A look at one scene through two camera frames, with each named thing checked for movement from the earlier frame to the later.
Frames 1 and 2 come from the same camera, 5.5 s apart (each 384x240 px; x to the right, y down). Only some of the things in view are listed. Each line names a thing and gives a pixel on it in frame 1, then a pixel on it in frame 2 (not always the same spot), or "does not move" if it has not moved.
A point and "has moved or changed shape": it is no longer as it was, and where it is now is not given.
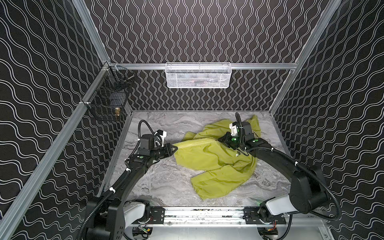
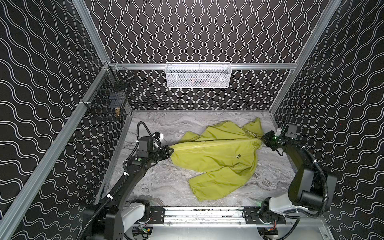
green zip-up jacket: (218, 166) has moved or changed shape
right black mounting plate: (251, 215) does not move
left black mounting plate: (157, 216) does not move
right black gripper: (226, 140) -> (268, 139)
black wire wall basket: (108, 99) does not move
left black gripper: (167, 150) does not move
